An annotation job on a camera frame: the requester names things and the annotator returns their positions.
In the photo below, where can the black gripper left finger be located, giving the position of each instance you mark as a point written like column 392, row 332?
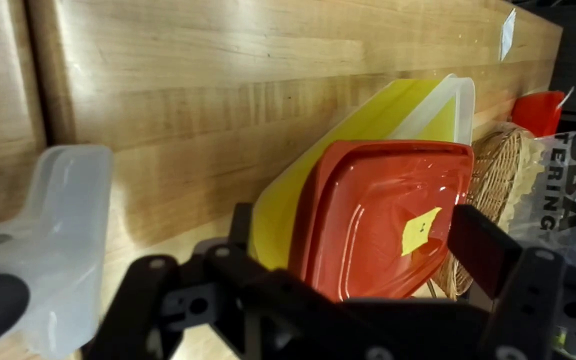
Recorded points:
column 149, row 300

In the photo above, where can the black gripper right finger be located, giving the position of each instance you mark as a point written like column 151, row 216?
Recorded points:
column 520, row 300

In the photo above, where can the red lunch box lid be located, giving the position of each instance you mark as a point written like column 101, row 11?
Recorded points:
column 368, row 220

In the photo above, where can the white translucent plastic piece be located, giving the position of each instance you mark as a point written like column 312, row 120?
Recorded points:
column 60, row 232

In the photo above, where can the clear printed plastic bag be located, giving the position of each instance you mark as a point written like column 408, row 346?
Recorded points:
column 568, row 200

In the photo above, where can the woven wicker basket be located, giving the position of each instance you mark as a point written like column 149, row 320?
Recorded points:
column 500, row 173

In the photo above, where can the small red plastic object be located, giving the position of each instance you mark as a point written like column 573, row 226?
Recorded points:
column 537, row 112

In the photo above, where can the white paper sheet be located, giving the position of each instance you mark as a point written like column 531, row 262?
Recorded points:
column 506, row 33

